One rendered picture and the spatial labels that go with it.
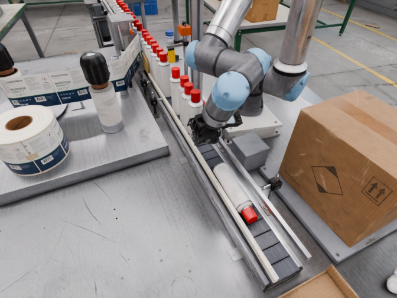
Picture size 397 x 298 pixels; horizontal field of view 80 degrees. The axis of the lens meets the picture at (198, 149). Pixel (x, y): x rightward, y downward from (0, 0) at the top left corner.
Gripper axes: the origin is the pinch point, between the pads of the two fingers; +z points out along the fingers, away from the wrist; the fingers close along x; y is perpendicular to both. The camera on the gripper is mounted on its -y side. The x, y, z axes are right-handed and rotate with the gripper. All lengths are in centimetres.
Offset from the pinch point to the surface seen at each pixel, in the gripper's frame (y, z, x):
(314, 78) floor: -225, 151, -76
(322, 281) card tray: -9, -17, 49
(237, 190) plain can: 0.6, -11.5, 20.6
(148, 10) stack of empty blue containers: -105, 322, -391
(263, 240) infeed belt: 0.3, -14.0, 35.2
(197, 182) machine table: 7.2, 4.4, 13.3
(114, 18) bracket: 13, 20, -76
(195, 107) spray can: 1.4, -6.2, -9.6
